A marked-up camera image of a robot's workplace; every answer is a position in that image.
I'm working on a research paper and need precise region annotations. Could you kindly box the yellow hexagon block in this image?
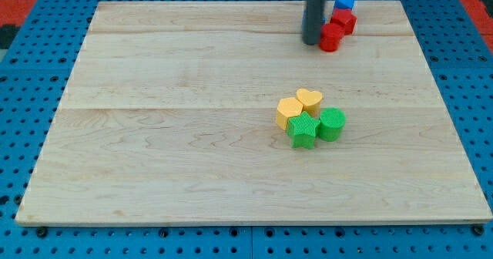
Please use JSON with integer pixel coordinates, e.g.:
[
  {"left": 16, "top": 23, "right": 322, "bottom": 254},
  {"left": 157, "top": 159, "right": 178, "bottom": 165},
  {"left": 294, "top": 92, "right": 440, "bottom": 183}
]
[{"left": 275, "top": 97, "right": 303, "bottom": 131}]

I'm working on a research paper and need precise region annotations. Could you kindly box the green star block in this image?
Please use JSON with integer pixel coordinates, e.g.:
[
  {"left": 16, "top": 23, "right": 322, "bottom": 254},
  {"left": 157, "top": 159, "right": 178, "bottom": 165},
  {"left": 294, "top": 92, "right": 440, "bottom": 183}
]
[{"left": 287, "top": 112, "right": 320, "bottom": 150}]

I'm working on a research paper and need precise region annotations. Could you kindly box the yellow heart block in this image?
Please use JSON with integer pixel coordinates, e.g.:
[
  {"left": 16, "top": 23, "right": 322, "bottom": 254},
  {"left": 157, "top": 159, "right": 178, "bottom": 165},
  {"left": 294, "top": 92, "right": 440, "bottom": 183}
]
[{"left": 296, "top": 89, "right": 324, "bottom": 117}]

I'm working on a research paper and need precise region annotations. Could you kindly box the wooden board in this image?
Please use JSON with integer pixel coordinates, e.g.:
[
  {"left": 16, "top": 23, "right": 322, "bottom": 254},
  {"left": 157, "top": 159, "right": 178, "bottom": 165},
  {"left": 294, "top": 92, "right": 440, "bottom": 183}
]
[{"left": 15, "top": 1, "right": 492, "bottom": 227}]

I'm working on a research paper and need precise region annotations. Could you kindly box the green cylinder block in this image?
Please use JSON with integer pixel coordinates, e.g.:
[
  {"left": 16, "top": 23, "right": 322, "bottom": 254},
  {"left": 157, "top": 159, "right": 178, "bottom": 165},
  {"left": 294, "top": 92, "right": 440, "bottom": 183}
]
[{"left": 318, "top": 108, "right": 346, "bottom": 142}]

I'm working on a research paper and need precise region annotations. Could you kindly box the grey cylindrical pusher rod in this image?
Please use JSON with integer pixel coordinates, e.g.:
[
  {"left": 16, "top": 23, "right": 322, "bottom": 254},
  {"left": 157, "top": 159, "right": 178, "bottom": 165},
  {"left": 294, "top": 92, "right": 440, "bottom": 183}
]
[{"left": 301, "top": 0, "right": 327, "bottom": 45}]

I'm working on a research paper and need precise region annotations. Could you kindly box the red cylinder block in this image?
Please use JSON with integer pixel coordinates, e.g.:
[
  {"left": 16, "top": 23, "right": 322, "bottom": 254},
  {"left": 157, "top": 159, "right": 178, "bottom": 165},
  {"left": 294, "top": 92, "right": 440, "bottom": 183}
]
[{"left": 319, "top": 23, "right": 344, "bottom": 52}]

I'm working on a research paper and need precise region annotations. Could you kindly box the blue block behind rod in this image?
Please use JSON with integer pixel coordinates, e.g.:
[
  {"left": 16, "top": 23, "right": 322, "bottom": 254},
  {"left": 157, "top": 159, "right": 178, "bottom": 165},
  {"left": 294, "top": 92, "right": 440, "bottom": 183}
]
[{"left": 301, "top": 9, "right": 327, "bottom": 31}]

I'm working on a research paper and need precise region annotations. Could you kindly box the red hexagonal block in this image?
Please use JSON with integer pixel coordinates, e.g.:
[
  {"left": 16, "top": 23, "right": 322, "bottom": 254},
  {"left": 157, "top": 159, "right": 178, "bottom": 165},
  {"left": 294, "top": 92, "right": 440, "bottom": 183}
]
[{"left": 330, "top": 8, "right": 357, "bottom": 35}]

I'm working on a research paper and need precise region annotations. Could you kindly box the blue triangular block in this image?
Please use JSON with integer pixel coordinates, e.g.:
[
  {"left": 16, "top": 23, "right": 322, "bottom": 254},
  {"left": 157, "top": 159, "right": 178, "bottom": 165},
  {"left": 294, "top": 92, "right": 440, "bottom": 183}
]
[{"left": 334, "top": 0, "right": 356, "bottom": 10}]

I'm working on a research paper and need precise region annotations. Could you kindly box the blue perforated base panel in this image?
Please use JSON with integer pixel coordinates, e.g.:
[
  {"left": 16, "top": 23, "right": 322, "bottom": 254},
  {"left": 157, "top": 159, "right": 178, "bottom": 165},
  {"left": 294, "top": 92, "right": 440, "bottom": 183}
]
[{"left": 1, "top": 0, "right": 492, "bottom": 258}]

